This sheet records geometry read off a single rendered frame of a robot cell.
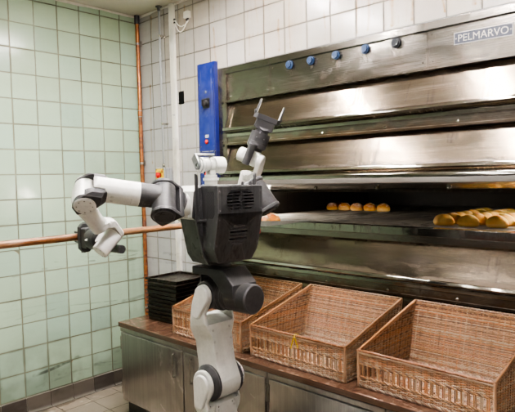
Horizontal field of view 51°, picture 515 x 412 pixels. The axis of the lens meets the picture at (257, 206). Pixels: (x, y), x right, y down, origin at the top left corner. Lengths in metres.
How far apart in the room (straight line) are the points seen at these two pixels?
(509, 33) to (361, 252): 1.18
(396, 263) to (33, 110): 2.36
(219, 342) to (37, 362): 1.82
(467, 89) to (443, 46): 0.24
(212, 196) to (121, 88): 2.16
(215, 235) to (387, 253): 1.03
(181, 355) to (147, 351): 0.31
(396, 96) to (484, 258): 0.83
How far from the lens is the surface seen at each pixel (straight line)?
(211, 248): 2.01
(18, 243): 2.30
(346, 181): 2.62
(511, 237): 2.45
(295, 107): 3.02
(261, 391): 2.63
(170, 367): 3.12
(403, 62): 2.70
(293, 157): 3.01
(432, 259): 2.61
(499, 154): 2.44
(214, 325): 2.20
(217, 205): 1.95
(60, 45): 3.85
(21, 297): 3.69
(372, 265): 2.74
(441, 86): 2.58
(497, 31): 2.54
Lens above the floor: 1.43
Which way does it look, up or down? 3 degrees down
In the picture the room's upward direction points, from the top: 1 degrees counter-clockwise
